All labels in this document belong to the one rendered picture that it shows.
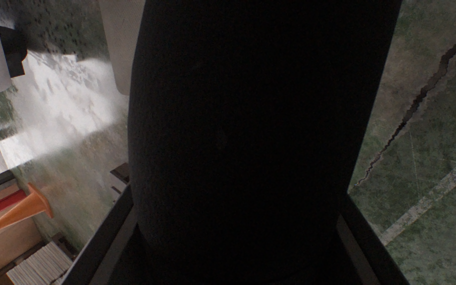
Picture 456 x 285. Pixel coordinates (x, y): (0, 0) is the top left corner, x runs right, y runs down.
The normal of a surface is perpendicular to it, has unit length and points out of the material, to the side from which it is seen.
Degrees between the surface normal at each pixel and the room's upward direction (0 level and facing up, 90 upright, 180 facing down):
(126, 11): 0
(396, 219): 0
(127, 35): 0
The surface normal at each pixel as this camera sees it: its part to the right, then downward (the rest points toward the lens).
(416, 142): -0.52, 0.43
